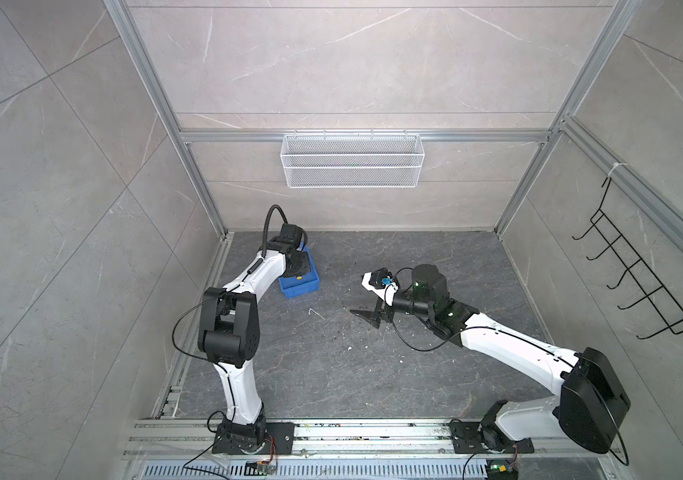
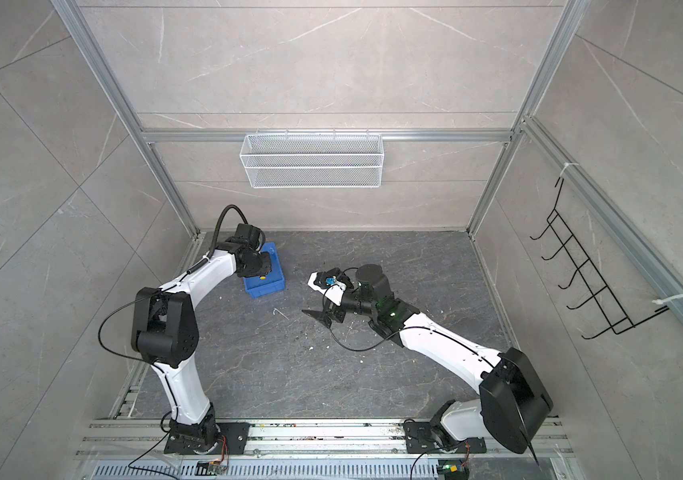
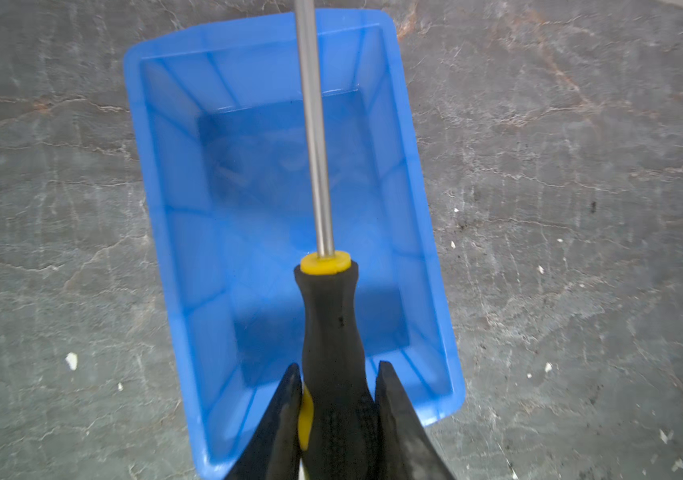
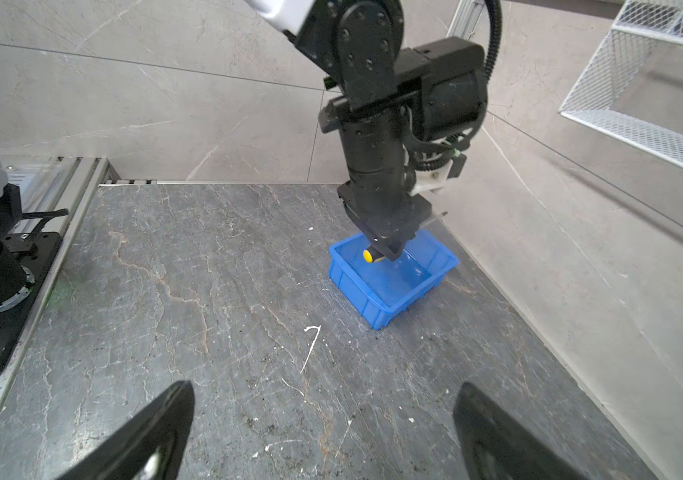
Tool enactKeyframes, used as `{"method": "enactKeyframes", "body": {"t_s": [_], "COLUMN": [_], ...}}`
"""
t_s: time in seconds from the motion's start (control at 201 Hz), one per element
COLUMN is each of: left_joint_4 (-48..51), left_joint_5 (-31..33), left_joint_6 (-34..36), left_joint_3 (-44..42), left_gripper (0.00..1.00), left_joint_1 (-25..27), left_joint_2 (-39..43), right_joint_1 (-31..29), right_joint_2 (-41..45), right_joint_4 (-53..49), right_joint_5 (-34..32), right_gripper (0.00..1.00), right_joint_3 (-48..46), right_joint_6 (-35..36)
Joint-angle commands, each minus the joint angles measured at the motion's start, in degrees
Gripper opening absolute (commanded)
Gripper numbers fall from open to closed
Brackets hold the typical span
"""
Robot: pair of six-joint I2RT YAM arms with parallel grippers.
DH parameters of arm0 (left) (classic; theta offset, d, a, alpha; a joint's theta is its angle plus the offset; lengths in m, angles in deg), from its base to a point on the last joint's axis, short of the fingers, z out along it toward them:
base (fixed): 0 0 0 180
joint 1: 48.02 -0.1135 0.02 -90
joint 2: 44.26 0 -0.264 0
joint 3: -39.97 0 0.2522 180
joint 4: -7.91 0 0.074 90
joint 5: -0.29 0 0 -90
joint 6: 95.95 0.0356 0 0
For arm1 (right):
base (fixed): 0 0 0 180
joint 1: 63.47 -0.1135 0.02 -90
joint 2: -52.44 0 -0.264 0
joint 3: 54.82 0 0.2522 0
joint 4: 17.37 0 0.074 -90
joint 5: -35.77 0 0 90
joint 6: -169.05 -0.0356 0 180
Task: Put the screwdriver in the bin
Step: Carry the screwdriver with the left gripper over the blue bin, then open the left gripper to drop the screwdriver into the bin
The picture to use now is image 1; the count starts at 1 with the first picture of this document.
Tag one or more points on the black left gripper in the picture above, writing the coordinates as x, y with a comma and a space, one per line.
305, 263

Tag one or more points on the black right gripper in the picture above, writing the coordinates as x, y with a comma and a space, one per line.
372, 317

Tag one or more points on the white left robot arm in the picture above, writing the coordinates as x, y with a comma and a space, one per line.
229, 331

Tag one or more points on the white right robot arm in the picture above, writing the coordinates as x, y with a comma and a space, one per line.
587, 402

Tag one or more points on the blue plastic bin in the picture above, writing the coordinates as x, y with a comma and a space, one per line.
291, 288

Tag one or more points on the white wire mesh basket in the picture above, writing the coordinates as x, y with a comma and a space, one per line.
352, 161

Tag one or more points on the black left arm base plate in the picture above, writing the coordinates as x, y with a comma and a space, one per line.
259, 438

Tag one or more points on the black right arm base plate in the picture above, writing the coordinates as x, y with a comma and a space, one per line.
471, 437

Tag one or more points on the aluminium frame rail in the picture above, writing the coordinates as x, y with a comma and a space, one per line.
167, 403

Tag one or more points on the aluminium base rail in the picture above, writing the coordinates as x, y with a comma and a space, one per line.
340, 438

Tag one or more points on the black wire hook rack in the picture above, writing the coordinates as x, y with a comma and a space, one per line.
634, 267

